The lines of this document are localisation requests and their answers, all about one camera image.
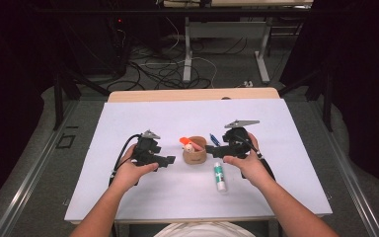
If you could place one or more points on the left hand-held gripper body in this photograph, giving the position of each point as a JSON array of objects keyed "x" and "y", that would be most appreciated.
[{"x": 146, "y": 148}]

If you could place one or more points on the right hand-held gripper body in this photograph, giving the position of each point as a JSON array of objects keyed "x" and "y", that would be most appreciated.
[{"x": 238, "y": 143}]

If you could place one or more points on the blue pen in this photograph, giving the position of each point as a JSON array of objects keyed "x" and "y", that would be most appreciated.
[{"x": 214, "y": 139}]

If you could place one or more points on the white green glue stick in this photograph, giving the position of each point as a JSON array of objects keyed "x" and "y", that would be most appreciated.
[{"x": 220, "y": 176}]

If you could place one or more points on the tan fabric pouch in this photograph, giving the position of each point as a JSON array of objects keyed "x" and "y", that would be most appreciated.
[{"x": 194, "y": 158}]

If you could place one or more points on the person's right hand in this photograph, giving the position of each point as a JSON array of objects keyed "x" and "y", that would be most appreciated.
[{"x": 251, "y": 168}]

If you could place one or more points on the person's left hand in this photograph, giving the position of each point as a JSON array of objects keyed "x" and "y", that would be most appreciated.
[{"x": 130, "y": 174}]

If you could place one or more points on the orange marker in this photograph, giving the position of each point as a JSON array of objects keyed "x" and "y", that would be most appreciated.
[{"x": 185, "y": 141}]

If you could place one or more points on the white table sheet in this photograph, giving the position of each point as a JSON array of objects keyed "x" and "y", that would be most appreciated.
[{"x": 177, "y": 197}]

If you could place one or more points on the white plug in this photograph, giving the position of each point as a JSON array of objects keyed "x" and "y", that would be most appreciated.
[{"x": 248, "y": 83}]

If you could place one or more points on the person's white shirt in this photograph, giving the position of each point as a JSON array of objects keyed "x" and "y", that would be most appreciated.
[{"x": 204, "y": 230}]

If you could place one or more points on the black metal stand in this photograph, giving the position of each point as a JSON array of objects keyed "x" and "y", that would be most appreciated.
[
  {"x": 59, "y": 98},
  {"x": 326, "y": 98}
]

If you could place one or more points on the white-legged desk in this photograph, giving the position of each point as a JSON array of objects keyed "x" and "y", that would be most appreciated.
[{"x": 187, "y": 49}]

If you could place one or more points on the black computer tower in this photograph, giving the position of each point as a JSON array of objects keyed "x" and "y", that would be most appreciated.
[{"x": 102, "y": 46}]

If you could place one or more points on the black horizontal bar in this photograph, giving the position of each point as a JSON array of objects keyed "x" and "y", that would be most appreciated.
[{"x": 144, "y": 11}]

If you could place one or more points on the dark curtain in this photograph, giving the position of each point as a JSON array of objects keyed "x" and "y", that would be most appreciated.
[
  {"x": 10, "y": 82},
  {"x": 365, "y": 82}
]

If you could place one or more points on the aluminium floor rail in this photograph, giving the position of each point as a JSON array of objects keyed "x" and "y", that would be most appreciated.
[
  {"x": 348, "y": 177},
  {"x": 29, "y": 177}
]

